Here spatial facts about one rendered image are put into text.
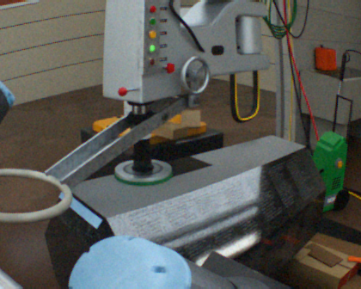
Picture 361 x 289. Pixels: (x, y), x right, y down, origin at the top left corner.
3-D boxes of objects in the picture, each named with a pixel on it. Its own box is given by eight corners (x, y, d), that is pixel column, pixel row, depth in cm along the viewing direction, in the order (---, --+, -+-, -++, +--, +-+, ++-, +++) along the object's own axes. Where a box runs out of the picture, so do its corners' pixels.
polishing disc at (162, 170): (183, 172, 185) (183, 169, 185) (137, 186, 172) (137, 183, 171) (147, 158, 200) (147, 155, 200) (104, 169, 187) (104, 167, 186)
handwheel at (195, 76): (191, 89, 187) (191, 52, 182) (212, 93, 180) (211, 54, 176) (163, 95, 176) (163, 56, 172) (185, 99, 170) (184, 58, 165)
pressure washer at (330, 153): (327, 193, 362) (333, 92, 336) (348, 207, 331) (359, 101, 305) (296, 204, 349) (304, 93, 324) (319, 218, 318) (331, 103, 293)
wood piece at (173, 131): (145, 132, 257) (145, 123, 256) (159, 128, 263) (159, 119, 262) (173, 140, 244) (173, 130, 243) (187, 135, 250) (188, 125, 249)
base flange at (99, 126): (90, 128, 282) (90, 120, 280) (158, 114, 310) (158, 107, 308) (132, 149, 244) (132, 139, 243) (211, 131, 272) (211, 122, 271)
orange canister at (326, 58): (311, 70, 472) (309, 43, 462) (331, 70, 503) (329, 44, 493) (326, 75, 456) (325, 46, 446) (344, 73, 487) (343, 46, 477)
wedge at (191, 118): (181, 119, 282) (181, 110, 281) (199, 119, 282) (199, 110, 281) (180, 128, 263) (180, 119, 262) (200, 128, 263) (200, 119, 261)
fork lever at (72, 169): (167, 95, 202) (165, 85, 200) (204, 102, 190) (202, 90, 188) (44, 181, 161) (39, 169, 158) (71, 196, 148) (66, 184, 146)
